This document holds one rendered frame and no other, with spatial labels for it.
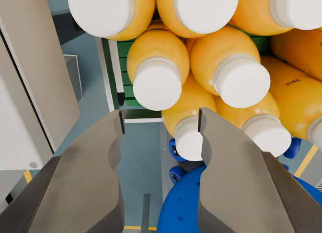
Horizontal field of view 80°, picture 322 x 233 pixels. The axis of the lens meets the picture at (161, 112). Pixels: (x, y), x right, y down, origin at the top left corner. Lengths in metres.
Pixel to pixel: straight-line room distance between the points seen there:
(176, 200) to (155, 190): 1.73
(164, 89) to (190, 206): 0.22
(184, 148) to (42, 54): 0.16
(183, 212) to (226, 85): 0.22
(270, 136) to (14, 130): 0.22
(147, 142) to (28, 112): 1.45
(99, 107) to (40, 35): 1.28
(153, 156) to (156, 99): 1.56
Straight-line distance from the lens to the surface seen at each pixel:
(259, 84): 0.17
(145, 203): 2.06
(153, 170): 1.85
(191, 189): 0.35
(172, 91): 0.16
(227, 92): 0.16
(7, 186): 0.93
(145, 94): 0.16
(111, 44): 0.35
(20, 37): 0.20
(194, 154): 0.20
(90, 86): 1.43
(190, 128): 0.18
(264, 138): 0.20
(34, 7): 0.23
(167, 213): 0.33
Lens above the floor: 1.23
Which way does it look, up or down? 59 degrees down
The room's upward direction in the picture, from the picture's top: 180 degrees counter-clockwise
